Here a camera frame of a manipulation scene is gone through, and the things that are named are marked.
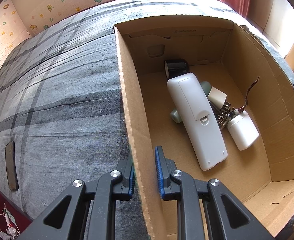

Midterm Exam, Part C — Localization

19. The white remote control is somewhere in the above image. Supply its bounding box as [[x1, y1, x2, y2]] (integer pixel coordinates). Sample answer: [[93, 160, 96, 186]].
[[166, 72, 228, 171]]

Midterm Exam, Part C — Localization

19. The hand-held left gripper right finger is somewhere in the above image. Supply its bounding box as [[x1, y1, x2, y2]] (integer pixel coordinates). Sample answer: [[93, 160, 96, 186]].
[[154, 145, 274, 240]]

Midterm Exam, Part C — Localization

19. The metal keychain with strap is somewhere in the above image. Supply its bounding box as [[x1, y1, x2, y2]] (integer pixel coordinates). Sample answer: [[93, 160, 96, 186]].
[[211, 76, 261, 130]]

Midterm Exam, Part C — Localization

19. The white charging cable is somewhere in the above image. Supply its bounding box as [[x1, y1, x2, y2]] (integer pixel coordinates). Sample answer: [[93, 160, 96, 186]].
[[0, 206, 19, 237]]

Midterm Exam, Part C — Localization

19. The black tape roll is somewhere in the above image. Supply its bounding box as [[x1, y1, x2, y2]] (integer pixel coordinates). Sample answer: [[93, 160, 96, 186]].
[[164, 59, 189, 79]]

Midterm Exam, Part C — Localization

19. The cream wardrobe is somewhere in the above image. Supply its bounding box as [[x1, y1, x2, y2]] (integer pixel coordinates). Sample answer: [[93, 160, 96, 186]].
[[247, 0, 294, 65]]

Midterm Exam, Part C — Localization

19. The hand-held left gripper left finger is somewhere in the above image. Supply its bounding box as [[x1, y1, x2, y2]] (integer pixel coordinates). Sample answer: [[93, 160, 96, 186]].
[[18, 152, 137, 240]]

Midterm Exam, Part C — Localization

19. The grey plaid blanket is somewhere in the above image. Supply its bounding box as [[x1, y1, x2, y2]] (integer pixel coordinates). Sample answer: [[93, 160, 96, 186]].
[[0, 0, 294, 240]]

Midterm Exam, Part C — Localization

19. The mint green bottle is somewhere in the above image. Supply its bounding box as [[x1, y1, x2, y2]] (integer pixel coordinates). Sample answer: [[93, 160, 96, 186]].
[[170, 81, 212, 123]]

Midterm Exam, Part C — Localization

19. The small white cube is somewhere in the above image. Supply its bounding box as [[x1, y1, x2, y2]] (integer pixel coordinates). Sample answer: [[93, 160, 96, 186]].
[[207, 86, 227, 108]]

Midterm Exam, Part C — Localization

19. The black smartphone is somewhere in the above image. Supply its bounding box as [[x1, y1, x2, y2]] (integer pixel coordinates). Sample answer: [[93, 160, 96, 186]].
[[5, 141, 19, 190]]

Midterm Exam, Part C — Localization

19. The cardboard box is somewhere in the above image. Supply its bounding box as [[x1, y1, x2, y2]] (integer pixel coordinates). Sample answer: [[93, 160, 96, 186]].
[[113, 14, 294, 240]]

